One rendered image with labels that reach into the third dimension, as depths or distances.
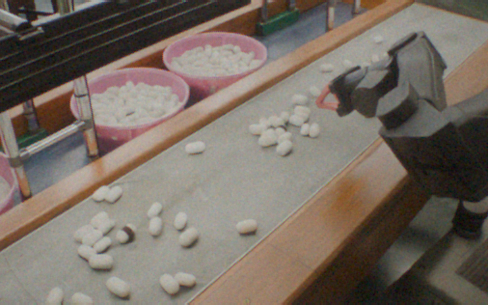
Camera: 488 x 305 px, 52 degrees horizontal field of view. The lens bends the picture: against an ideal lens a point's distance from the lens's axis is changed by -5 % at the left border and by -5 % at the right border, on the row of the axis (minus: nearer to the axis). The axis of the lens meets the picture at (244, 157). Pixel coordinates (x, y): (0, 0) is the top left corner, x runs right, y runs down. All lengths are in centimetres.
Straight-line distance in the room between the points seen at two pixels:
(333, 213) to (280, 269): 15
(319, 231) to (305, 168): 20
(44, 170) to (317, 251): 63
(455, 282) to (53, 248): 83
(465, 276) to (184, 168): 66
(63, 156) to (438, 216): 143
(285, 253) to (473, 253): 61
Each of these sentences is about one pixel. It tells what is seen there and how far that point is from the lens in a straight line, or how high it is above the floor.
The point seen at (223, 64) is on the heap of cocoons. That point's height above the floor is 74.
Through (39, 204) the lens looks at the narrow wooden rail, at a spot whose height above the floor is 76.
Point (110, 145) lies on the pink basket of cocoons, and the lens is 116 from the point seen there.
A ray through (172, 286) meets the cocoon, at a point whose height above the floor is 76.
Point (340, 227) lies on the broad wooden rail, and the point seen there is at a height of 76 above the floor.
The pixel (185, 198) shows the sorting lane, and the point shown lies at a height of 74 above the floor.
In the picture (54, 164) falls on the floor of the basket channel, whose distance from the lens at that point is 119.
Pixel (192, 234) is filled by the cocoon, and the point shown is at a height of 76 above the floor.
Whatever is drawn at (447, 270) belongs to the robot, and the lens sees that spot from 124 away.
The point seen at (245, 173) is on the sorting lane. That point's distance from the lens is 99.
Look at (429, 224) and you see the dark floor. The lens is 207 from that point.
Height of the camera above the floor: 135
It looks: 36 degrees down
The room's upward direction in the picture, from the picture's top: straight up
